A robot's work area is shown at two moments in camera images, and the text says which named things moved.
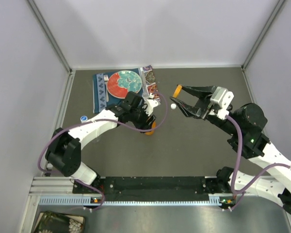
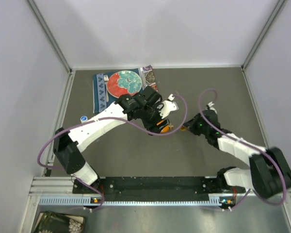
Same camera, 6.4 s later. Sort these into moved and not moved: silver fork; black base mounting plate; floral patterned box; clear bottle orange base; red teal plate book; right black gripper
Moved: clear bottle orange base; right black gripper
Not moved: silver fork; floral patterned box; black base mounting plate; red teal plate book
